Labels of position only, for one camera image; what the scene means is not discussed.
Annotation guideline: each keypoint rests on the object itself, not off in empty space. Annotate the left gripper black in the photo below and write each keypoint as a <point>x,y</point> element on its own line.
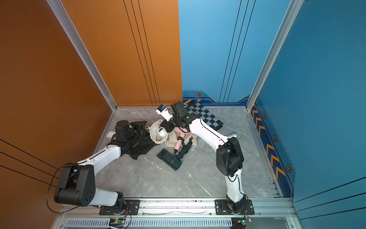
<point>140,127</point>

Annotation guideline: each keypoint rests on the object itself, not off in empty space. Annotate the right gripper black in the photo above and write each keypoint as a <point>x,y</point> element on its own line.
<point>166,124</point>

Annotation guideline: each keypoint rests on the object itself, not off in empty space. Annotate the beige drawstring bag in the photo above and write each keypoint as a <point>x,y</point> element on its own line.
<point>188,141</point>
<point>152,132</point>

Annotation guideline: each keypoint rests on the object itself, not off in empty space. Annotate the white hair dryer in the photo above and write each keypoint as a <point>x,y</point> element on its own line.
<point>161,134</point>

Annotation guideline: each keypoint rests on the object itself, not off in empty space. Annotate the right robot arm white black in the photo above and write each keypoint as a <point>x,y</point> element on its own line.
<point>229,157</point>

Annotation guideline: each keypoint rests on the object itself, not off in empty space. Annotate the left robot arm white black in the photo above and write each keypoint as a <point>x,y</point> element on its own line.
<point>76,185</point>

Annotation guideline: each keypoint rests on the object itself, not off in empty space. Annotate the pink hair dryer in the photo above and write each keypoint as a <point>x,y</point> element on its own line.
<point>180,140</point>

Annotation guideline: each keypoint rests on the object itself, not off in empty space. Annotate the dark green hair dryer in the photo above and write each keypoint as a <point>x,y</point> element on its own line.
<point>172,160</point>

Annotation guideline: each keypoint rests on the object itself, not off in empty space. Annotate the black cloth bag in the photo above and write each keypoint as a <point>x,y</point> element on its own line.
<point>139,146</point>

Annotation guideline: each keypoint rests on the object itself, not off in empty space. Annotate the black white chessboard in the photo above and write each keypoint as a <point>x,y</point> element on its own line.
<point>206,116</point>

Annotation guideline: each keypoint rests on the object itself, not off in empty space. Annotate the white earbuds case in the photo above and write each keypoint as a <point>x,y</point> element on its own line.
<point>110,134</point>

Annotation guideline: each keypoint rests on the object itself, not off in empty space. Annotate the silver cylinder flashlight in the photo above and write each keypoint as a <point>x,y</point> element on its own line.
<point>235,135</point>

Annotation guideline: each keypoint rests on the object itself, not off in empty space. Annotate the green circuit board left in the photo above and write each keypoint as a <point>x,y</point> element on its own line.
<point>117,223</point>

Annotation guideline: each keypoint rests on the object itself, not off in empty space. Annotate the green circuit board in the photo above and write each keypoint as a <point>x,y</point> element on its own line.
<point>117,223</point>
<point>244,222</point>

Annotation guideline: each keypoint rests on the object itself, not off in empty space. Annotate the green circuit board right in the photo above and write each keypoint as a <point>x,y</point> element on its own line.
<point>244,222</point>

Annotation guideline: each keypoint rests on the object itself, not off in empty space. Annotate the beige drawstring bag under pink dryer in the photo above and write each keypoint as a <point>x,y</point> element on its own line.
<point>188,141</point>

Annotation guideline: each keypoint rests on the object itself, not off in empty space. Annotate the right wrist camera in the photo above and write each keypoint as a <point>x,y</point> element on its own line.
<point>164,112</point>

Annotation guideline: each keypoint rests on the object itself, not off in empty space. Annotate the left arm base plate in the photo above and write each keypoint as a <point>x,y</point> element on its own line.
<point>126,207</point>

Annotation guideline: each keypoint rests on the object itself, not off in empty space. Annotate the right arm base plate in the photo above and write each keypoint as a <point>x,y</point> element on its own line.
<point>228,207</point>

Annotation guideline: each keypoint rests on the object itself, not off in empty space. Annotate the aluminium front rail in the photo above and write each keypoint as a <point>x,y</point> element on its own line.
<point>208,207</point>

